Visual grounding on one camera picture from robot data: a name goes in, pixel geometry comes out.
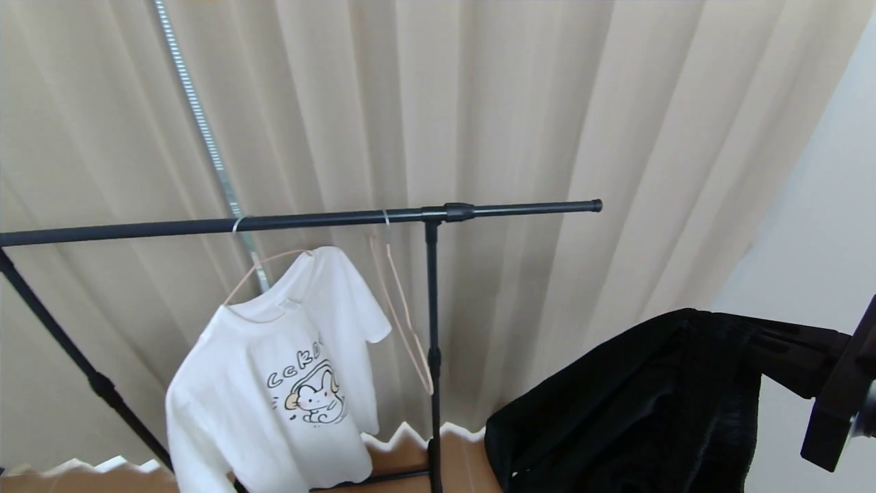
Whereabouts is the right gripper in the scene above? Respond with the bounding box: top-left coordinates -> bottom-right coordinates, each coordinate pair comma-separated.
743,294 -> 876,473

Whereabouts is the black garment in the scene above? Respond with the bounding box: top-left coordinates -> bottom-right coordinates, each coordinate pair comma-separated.
483,307 -> 764,493

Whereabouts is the pink clothes hanger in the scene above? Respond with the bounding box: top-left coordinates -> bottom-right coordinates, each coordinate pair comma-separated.
369,208 -> 436,397
222,215 -> 316,307

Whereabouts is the white garment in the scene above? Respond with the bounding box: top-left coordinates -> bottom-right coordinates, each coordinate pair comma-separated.
164,245 -> 394,493

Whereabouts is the black clothes rack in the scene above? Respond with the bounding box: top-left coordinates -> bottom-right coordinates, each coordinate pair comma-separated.
0,199 -> 604,493

